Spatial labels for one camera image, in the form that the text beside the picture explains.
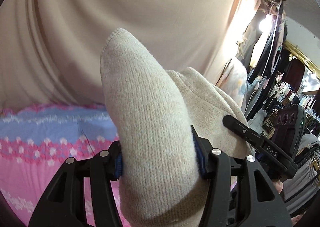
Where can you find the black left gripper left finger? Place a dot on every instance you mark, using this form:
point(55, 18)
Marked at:
point(63, 201)

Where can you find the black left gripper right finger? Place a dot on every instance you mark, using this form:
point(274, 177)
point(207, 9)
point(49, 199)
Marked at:
point(240, 191)

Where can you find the cream knit sweater black hearts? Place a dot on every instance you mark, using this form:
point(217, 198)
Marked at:
point(155, 111)

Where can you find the hanging dark clothes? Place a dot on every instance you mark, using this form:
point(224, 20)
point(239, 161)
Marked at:
point(264, 59)

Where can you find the person right hand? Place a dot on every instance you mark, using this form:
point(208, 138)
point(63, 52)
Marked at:
point(278, 185)

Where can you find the dark purple speaker box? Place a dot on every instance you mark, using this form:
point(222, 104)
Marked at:
point(290, 124)

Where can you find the pink floral bed sheet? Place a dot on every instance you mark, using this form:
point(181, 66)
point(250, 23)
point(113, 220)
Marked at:
point(36, 141)

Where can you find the beige curtain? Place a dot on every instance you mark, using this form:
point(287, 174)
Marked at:
point(50, 49)

